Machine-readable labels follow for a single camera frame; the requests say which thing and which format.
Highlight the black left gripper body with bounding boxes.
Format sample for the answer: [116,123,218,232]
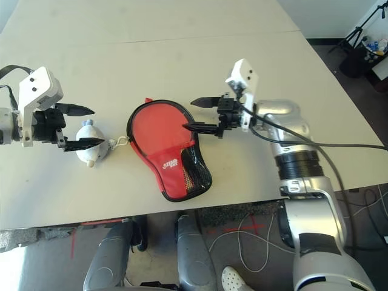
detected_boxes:
[32,107,67,153]

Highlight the white floor cable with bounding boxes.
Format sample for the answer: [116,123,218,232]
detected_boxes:
[209,216,296,272]

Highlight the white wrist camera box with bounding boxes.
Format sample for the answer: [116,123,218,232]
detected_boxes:
[18,67,64,149]
[224,59,260,131]

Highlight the grey robot leg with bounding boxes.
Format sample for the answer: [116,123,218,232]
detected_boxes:
[83,218,136,291]
[176,213,218,291]

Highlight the red black paddle case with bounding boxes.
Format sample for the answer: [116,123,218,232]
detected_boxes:
[126,96,213,203]

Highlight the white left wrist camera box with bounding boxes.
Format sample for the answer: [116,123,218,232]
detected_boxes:
[18,67,64,149]

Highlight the grey robot left leg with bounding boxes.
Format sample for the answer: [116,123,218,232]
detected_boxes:
[83,218,136,291]

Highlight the white perforated shoe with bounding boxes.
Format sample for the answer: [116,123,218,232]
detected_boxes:
[221,266,248,291]

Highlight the black tripod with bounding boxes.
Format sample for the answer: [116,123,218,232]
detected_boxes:
[329,4,388,54]

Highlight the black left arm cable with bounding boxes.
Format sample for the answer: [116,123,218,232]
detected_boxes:
[0,64,34,110]

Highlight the white plush keychain toy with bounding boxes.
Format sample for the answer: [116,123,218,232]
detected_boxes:
[75,119,128,168]

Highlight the grey robot right leg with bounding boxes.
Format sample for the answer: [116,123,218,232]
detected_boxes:
[176,213,218,291]

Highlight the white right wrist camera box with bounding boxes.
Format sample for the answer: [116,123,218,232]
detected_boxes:
[224,59,260,131]

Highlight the black round bin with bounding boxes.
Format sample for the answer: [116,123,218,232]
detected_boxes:
[338,47,372,78]

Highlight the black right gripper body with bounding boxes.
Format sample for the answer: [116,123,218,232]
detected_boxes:
[216,94,243,139]

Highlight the black stand post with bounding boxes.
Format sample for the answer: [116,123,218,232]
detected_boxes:
[133,213,149,252]

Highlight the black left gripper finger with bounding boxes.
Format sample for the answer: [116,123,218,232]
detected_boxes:
[56,102,95,118]
[63,138,105,153]

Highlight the blue white bottle cluster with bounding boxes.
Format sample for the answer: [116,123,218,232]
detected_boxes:
[362,35,388,57]

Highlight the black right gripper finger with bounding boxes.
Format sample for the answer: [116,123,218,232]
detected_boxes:
[190,96,221,109]
[181,122,222,138]

